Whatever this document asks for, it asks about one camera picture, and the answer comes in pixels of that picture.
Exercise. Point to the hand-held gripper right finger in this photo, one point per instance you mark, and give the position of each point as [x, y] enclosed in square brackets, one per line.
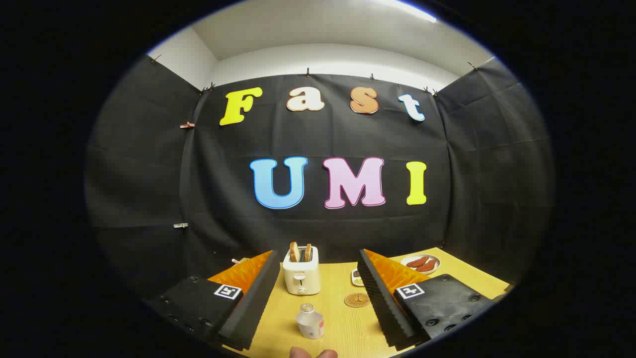
[382, 303]

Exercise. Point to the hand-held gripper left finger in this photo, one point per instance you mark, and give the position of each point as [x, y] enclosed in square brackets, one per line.
[253, 303]

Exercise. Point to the round wooden coaster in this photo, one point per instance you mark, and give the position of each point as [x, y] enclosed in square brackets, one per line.
[357, 300]

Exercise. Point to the clear juice bottle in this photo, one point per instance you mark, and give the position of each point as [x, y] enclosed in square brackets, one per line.
[310, 323]

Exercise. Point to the white divided grain dish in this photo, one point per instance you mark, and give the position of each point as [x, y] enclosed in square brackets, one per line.
[356, 277]

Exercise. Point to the round white plate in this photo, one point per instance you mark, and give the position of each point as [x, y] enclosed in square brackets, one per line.
[405, 266]

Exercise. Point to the wooden table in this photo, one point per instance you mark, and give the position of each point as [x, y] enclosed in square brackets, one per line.
[343, 328]

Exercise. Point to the red meat piece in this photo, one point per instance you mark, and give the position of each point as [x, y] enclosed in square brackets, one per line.
[416, 262]
[427, 266]

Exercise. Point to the white toaster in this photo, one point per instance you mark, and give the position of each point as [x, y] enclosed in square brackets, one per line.
[301, 278]

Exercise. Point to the toasted bread slice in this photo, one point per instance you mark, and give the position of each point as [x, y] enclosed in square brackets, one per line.
[294, 252]
[308, 252]

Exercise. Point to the black backdrop cloth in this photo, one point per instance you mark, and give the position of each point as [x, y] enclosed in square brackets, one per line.
[348, 139]

